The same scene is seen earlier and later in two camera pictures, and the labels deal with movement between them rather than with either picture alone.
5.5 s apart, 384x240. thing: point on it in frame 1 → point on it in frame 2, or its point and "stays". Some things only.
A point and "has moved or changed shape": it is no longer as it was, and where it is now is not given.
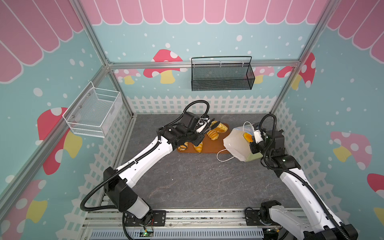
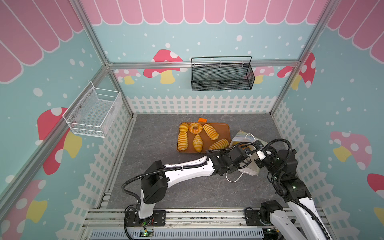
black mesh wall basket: (222, 76) stays
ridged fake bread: (213, 134) stays
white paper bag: (234, 143) has moved or changed shape
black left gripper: (196, 142) → (237, 166)
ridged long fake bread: (183, 147) stays
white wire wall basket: (94, 111) stays
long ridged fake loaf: (220, 128) → (219, 144)
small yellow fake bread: (199, 148) stays
